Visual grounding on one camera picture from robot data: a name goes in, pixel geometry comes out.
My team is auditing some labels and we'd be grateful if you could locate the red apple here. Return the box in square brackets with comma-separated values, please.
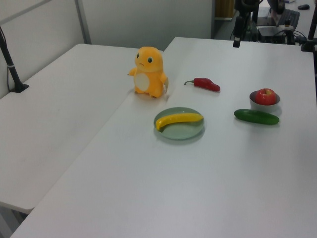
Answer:
[255, 88, 276, 105]

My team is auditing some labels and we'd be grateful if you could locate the black pole with flat base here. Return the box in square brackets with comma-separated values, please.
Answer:
[0, 26, 30, 93]

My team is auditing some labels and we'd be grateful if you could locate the green cucumber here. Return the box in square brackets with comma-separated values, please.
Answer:
[233, 109, 280, 125]

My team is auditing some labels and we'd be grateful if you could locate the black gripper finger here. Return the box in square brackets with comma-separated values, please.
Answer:
[232, 16, 245, 49]
[244, 14, 252, 41]

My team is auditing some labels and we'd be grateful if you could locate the yellow banana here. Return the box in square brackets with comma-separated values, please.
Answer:
[155, 113, 204, 131]

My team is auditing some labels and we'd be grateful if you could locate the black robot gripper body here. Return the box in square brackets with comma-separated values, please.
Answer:
[233, 0, 260, 15]

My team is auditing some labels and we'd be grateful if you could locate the black keyboard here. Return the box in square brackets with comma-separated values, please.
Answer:
[279, 9, 301, 28]

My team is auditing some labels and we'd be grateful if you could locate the yellow wooden cabinet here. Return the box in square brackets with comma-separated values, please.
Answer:
[214, 0, 236, 20]

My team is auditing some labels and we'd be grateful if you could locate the grey partition frame post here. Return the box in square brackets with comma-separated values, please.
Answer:
[74, 0, 92, 45]

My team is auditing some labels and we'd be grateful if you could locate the grey round bowl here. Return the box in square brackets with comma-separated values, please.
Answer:
[249, 90, 281, 113]

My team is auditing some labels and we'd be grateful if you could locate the black knob on stand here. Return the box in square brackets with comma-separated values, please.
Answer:
[284, 20, 296, 45]

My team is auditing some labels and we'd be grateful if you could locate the black electronics box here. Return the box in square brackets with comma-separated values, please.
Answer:
[257, 24, 287, 44]

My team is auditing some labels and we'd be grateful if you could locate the green plastic plate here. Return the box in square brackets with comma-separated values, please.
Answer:
[153, 107, 206, 141]

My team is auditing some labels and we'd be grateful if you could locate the red chili pepper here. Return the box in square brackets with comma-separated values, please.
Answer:
[184, 77, 221, 93]

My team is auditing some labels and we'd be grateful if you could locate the orange plush dinosaur toy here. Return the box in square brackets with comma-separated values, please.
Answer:
[127, 46, 170, 98]

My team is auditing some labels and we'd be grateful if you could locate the black clamp stand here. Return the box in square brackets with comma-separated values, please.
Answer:
[301, 14, 317, 53]

